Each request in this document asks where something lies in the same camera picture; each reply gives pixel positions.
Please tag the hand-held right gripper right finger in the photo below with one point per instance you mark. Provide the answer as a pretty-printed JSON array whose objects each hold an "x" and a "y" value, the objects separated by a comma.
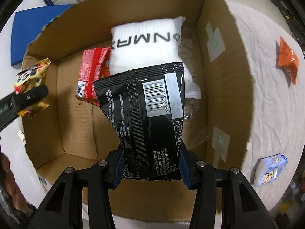
[{"x": 185, "y": 169}]

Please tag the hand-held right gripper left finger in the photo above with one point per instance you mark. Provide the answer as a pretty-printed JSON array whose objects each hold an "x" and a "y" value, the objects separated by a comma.
[{"x": 118, "y": 169}]

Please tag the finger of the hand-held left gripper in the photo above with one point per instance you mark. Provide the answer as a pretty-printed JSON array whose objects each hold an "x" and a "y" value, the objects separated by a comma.
[{"x": 23, "y": 100}]

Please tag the yellow red snack packet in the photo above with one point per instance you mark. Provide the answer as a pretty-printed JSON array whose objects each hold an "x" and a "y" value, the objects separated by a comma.
[{"x": 32, "y": 83}]

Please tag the black snack packet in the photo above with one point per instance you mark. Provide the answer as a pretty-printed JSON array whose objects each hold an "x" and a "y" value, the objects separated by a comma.
[{"x": 147, "y": 121}]

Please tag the cardboard box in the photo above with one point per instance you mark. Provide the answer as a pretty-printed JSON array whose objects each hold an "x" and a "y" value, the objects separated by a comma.
[{"x": 147, "y": 95}]

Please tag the person's left hand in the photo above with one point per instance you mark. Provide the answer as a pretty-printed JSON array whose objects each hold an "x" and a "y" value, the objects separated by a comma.
[{"x": 10, "y": 186}]

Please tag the blue foam board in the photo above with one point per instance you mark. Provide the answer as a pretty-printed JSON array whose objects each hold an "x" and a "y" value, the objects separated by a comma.
[{"x": 33, "y": 31}]

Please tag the light blue tissue pack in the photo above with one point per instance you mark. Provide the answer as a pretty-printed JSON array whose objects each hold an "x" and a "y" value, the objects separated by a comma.
[{"x": 269, "y": 170}]

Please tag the white socks pack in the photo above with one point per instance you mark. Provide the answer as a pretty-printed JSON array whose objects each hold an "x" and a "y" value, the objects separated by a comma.
[{"x": 147, "y": 45}]

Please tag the orange snack packet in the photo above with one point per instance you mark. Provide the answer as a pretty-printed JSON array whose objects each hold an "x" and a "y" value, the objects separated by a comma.
[{"x": 287, "y": 60}]

